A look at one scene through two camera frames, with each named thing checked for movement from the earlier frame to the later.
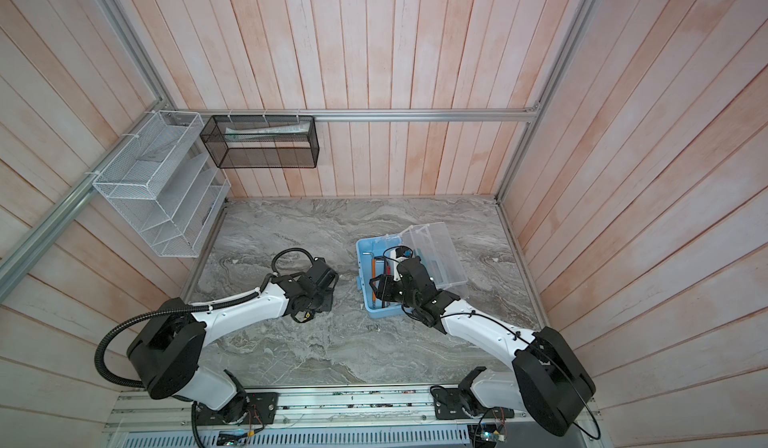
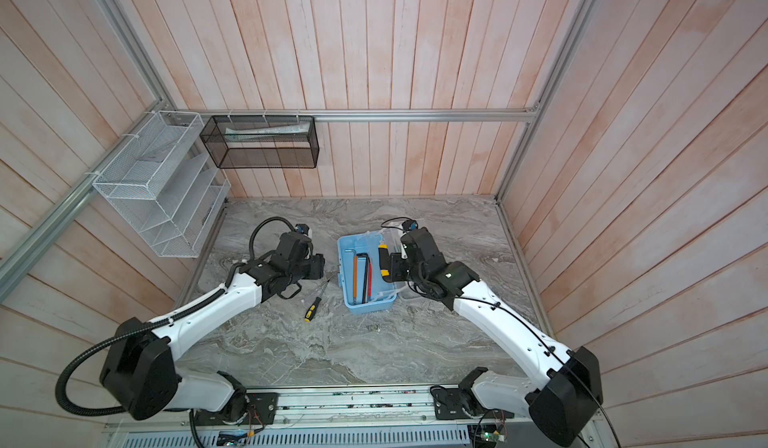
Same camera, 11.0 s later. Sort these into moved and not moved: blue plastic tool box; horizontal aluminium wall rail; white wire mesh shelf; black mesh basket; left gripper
Moved: left gripper; blue plastic tool box
Not moved: black mesh basket; horizontal aluminium wall rail; white wire mesh shelf
